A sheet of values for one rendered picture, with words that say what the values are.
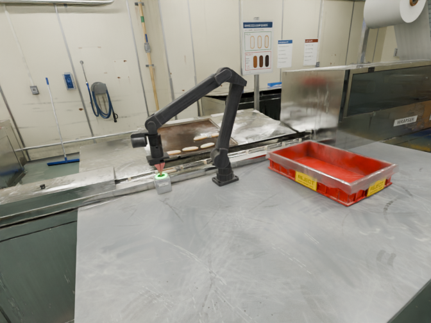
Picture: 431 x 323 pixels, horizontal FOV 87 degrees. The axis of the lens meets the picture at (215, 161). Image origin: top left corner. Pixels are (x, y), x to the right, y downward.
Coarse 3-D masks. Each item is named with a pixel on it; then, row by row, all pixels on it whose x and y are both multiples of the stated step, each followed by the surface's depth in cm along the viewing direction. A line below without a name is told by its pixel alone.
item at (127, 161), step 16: (96, 144) 198; (112, 144) 194; (128, 144) 190; (256, 144) 166; (288, 144) 161; (80, 160) 162; (96, 160) 159; (112, 160) 157; (128, 160) 155; (144, 160) 152; (192, 160) 146; (80, 208) 102
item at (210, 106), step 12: (204, 96) 370; (216, 96) 358; (252, 96) 325; (264, 96) 323; (276, 96) 331; (204, 108) 382; (216, 108) 334; (240, 108) 313; (264, 108) 329; (276, 108) 337
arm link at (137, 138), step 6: (150, 126) 95; (138, 132) 100; (144, 132) 98; (150, 132) 97; (156, 132) 97; (132, 138) 98; (138, 138) 99; (144, 138) 99; (132, 144) 98; (138, 144) 99; (144, 144) 100
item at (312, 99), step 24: (288, 72) 161; (312, 72) 141; (336, 72) 126; (360, 72) 126; (288, 96) 166; (312, 96) 145; (336, 96) 129; (288, 120) 172; (312, 120) 150; (336, 120) 133; (360, 120) 139; (384, 120) 149; (408, 120) 159; (336, 144) 138; (360, 144) 147
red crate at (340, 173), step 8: (272, 160) 121; (296, 160) 133; (304, 160) 132; (312, 160) 131; (320, 160) 130; (272, 168) 123; (280, 168) 117; (320, 168) 121; (328, 168) 120; (336, 168) 119; (288, 176) 113; (336, 176) 111; (344, 176) 110; (352, 176) 110; (360, 176) 109; (320, 184) 97; (320, 192) 97; (328, 192) 94; (336, 192) 91; (344, 192) 87; (360, 192) 90; (336, 200) 91; (344, 200) 89; (352, 200) 89
